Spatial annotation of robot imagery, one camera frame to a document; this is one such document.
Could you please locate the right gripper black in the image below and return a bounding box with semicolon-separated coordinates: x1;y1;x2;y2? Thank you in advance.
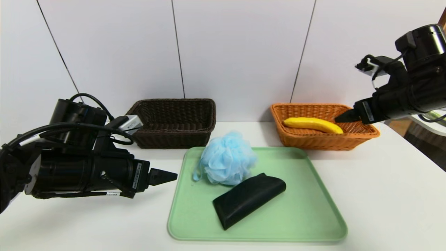
334;83;414;125

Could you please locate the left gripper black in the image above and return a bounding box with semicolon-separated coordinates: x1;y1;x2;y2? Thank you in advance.
91;154;178;196

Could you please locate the yellow banana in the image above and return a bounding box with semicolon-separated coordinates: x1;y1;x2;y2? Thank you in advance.
283;117;344;134

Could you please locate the light blue mesh bath loofah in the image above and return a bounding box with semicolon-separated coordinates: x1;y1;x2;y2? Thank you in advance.
193;131;258;186

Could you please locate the black glasses case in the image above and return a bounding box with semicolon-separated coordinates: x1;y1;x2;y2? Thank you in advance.
213;173;287;230

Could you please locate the dark brown wicker basket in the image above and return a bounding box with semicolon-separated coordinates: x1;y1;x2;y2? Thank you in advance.
126;99;216;150

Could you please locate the orange wicker basket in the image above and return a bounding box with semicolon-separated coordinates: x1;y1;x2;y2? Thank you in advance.
270;104;380;151

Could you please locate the white side table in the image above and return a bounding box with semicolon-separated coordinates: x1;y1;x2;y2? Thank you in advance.
408;115;446;137

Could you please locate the light green plastic tray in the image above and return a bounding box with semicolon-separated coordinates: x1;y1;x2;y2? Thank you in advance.
167;147;348;242

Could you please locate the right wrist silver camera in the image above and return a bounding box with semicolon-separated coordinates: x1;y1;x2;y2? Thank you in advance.
355;55;387;78

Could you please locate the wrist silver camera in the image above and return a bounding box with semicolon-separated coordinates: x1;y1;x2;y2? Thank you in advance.
111;115;144;135
355;55;387;78

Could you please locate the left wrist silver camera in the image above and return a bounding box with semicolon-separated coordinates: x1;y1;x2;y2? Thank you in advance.
111;115;144;135

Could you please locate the thick black left camera cable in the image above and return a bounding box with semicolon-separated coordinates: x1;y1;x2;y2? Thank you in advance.
2;122;134;150

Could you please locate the thin black left arm cable loop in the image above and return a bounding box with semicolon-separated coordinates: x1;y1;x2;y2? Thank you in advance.
70;93;115;121

